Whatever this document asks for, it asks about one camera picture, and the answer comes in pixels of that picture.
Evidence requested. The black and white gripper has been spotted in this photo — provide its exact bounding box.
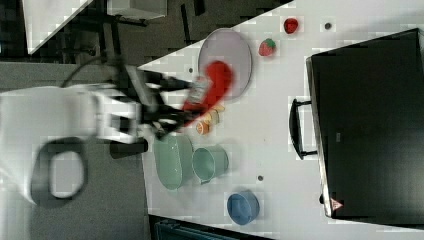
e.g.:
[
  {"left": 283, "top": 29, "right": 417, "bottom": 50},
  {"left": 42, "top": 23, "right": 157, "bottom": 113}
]
[{"left": 89, "top": 65, "right": 193, "bottom": 144}]

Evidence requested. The red ketchup bottle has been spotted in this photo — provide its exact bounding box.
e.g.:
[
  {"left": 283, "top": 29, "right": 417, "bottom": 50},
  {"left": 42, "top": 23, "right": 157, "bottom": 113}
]
[{"left": 182, "top": 61, "right": 233, "bottom": 127}]

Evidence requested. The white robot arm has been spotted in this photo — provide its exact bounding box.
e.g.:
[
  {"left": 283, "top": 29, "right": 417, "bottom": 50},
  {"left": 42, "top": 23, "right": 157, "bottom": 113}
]
[{"left": 1, "top": 65, "right": 194, "bottom": 208}]

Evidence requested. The black toaster oven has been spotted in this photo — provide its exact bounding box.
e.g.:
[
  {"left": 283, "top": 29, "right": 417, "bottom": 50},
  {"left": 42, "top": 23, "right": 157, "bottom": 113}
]
[{"left": 306, "top": 29, "right": 424, "bottom": 228}]

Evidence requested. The orange slice toy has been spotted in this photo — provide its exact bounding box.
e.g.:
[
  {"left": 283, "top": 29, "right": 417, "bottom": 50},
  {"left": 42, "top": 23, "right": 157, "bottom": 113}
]
[{"left": 196, "top": 121, "right": 209, "bottom": 135}]

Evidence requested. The yellow toy banana bunch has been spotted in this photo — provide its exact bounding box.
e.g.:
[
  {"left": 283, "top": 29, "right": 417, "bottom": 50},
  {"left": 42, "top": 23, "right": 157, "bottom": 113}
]
[{"left": 203, "top": 105, "right": 225, "bottom": 125}]

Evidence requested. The green perforated colander basket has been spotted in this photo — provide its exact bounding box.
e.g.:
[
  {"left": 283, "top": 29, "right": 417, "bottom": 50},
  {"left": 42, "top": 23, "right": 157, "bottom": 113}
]
[{"left": 153, "top": 135, "right": 193, "bottom": 190}]

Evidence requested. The green mug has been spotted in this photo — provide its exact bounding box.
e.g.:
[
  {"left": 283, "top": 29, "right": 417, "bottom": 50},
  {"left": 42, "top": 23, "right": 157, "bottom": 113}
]
[{"left": 192, "top": 145, "right": 229, "bottom": 185}]

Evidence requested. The black cylinder lower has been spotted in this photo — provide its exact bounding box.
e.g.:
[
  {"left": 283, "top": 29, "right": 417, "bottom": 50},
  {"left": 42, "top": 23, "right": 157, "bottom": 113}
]
[{"left": 109, "top": 138, "right": 148, "bottom": 159}]

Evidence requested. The lilac round plate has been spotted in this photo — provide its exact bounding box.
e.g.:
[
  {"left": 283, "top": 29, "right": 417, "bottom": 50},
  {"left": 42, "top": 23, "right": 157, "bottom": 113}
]
[{"left": 198, "top": 28, "right": 252, "bottom": 101}]

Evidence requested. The pink toy strawberry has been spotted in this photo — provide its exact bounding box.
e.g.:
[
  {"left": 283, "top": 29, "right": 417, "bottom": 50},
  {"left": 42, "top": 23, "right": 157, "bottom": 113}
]
[{"left": 258, "top": 38, "right": 276, "bottom": 56}]

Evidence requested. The blue bowl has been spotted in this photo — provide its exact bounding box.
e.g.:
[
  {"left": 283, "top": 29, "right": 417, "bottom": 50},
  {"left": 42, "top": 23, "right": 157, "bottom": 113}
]
[{"left": 227, "top": 190, "right": 260, "bottom": 226}]

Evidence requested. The dark teal crate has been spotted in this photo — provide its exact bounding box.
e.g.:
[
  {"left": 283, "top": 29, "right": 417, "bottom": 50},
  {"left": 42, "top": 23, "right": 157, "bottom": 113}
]
[{"left": 154, "top": 220, "right": 265, "bottom": 240}]

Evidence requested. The red toy strawberry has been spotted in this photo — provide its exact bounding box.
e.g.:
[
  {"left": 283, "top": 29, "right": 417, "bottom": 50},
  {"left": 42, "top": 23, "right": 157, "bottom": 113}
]
[{"left": 284, "top": 18, "right": 299, "bottom": 34}]

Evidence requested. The white side table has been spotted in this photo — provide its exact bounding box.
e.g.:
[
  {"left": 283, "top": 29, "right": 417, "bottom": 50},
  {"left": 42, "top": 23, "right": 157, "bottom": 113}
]
[{"left": 21, "top": 0, "right": 94, "bottom": 54}]

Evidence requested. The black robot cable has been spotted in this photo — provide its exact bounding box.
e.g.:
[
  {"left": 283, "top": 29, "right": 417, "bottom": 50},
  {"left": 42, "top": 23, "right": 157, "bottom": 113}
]
[{"left": 61, "top": 55, "right": 124, "bottom": 88}]

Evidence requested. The black oven door handle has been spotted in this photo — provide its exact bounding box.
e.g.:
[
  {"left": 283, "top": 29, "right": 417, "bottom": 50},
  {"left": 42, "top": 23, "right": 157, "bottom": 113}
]
[{"left": 289, "top": 99, "right": 317, "bottom": 160}]

